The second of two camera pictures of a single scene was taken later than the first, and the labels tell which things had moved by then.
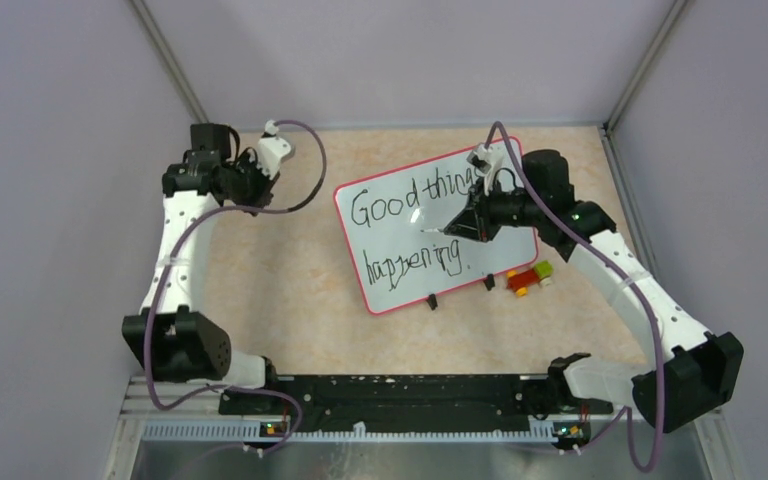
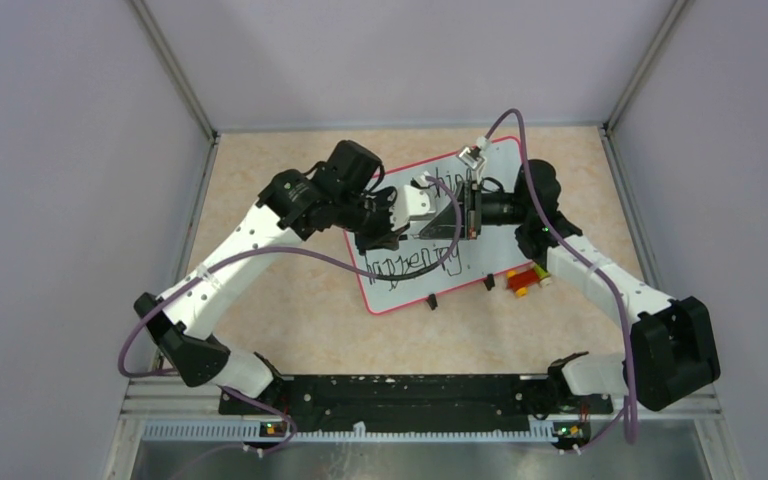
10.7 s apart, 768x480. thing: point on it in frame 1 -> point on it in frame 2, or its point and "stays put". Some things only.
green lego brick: x=544 y=269 stays put
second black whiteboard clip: x=489 y=281 stays put
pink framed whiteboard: x=395 y=225 stays put
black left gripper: x=262 y=197 -> x=385 y=238
